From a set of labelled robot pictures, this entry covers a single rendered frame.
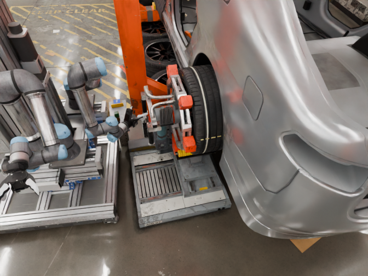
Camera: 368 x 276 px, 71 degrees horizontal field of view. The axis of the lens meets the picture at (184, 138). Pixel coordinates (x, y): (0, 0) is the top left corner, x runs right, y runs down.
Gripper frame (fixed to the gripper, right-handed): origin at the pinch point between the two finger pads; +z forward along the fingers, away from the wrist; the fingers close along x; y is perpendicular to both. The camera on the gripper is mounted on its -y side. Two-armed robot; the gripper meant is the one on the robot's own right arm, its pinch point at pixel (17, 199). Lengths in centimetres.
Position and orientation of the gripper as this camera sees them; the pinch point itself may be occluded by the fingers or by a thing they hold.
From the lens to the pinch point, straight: 125.6
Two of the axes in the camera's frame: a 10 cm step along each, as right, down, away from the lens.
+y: -1.5, 6.8, 7.1
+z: 3.8, 7.1, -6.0
